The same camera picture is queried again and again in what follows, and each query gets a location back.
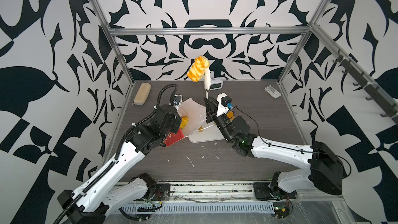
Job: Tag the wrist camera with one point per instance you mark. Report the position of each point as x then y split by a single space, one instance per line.
224 104
177 100

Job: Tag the small white device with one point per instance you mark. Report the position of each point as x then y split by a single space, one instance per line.
272 92

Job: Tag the fake twisted bread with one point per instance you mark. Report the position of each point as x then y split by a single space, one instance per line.
198 68

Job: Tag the steel tongs white tips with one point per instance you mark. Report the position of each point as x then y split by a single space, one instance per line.
207 81

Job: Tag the white plastic tray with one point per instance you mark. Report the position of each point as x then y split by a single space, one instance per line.
208 132

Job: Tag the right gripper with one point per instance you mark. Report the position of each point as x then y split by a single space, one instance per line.
213 113

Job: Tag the red white paper bag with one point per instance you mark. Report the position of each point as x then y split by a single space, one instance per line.
197 116

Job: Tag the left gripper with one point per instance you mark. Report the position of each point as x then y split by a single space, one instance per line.
176 121

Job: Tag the wall hook rack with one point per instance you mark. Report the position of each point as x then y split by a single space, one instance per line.
365 82

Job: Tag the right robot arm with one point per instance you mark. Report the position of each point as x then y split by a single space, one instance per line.
317 166

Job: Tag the fake croissant bread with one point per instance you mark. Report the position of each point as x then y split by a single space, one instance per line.
184 122

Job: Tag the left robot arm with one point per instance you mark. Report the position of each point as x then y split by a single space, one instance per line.
95 200

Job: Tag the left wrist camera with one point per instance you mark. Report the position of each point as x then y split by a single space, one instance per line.
177 100

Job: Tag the circuit board with wires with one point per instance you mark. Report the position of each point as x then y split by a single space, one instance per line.
282 209

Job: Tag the white digital clock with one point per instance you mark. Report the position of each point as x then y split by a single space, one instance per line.
216 84

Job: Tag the fake ring bread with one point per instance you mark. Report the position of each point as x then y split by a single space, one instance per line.
230 115

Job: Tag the beige glasses case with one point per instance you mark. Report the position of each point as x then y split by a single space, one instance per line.
142 94

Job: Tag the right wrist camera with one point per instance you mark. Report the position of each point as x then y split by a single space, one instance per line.
224 104

